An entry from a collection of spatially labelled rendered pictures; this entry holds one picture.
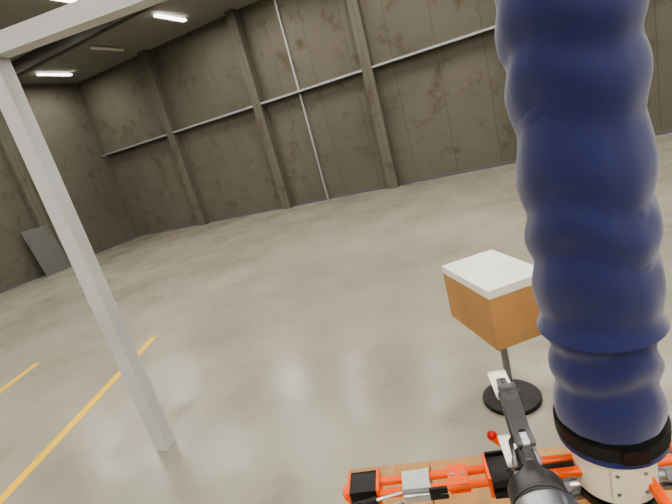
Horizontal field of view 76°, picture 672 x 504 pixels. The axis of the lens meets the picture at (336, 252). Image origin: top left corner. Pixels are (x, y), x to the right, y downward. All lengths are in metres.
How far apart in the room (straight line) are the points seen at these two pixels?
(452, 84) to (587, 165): 12.08
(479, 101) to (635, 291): 11.99
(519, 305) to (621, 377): 1.81
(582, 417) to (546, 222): 0.44
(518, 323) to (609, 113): 2.11
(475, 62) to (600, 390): 12.05
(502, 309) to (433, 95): 10.61
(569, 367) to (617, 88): 0.54
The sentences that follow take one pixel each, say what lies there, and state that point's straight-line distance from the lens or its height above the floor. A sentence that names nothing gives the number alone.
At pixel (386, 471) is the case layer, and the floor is 0.54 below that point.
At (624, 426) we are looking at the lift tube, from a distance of 1.09.
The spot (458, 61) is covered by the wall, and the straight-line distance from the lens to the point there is 12.87.
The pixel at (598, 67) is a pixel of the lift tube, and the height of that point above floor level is 2.11.
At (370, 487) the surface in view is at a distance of 1.24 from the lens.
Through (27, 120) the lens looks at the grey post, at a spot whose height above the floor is 2.70.
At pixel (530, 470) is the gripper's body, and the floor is 1.63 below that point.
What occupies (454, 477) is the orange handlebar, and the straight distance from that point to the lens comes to 1.23.
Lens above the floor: 2.12
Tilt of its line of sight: 16 degrees down
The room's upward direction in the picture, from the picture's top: 15 degrees counter-clockwise
